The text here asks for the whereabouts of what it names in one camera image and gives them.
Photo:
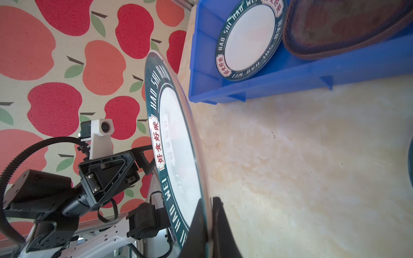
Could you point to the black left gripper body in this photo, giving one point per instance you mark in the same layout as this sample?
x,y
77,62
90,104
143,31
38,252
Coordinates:
x,y
102,179

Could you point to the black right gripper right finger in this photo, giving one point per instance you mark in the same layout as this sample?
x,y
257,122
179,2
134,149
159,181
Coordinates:
x,y
224,243

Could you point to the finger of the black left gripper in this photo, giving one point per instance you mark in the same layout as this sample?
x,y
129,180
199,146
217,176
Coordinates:
x,y
142,161

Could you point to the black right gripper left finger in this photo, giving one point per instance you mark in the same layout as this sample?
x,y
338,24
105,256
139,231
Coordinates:
x,y
195,246

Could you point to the large green rimmed plate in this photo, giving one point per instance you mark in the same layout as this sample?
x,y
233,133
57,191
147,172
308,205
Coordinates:
x,y
249,38
178,166

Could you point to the clear glass plate small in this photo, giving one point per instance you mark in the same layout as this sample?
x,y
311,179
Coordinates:
x,y
320,29

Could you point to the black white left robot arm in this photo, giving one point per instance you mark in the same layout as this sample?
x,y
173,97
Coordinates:
x,y
41,211

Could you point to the blue plastic bin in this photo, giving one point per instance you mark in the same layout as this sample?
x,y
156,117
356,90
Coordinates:
x,y
285,73

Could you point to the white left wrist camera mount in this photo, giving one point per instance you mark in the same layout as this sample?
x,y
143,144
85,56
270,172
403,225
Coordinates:
x,y
97,134

